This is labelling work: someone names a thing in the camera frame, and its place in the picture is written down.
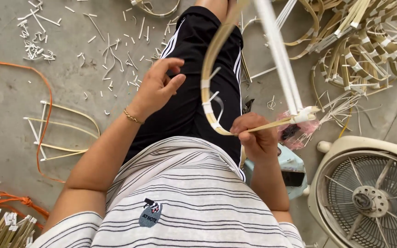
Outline long white plastic strips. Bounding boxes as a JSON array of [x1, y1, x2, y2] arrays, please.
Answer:
[[253, 0, 304, 116]]

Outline black handled cutters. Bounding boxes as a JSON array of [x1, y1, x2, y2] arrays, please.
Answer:
[[241, 98, 255, 115]]

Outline black shorts white stripes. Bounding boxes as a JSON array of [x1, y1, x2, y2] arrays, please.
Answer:
[[124, 6, 244, 167]]

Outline yellow cable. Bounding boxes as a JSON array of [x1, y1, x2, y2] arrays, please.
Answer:
[[338, 107, 353, 139]]

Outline thin orange cable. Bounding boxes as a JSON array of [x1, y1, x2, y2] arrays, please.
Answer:
[[0, 56, 67, 184]]

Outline white striped shirt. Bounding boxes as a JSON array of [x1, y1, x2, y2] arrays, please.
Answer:
[[29, 136, 306, 248]]

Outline curved bamboo frame white bindings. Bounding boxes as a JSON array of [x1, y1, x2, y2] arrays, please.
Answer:
[[200, 0, 322, 137]]

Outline person's right hand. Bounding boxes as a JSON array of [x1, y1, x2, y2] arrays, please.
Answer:
[[230, 112, 280, 165]]

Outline cream electric fan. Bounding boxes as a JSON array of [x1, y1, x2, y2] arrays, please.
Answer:
[[307, 135, 397, 248]]

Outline light blue plastic stool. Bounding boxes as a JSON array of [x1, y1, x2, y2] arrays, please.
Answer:
[[243, 143, 310, 201]]

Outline bundle of bamboo sticks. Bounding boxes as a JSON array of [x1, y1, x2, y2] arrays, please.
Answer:
[[0, 208, 39, 248]]

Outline heap of bamboo frames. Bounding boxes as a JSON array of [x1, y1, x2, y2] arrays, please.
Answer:
[[241, 0, 397, 138]]

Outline knotted orange rope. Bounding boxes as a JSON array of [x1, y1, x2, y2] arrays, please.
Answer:
[[0, 191, 51, 231]]

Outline person's left hand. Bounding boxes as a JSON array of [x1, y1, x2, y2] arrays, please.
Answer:
[[126, 57, 187, 123]]

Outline pink plastic bag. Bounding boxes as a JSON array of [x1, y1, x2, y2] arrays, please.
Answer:
[[276, 110, 322, 151]]

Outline bent bamboo frame white rods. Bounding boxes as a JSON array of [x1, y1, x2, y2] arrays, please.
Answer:
[[23, 117, 99, 162], [39, 100, 101, 139]]

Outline gold chain bracelet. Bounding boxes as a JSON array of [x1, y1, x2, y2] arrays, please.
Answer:
[[123, 108, 145, 125]]

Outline scattered white strip scraps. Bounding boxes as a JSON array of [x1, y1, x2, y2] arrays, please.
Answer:
[[16, 0, 185, 116]]

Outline bamboo hoop with white wraps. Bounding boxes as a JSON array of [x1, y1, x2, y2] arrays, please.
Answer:
[[130, 0, 181, 18]]

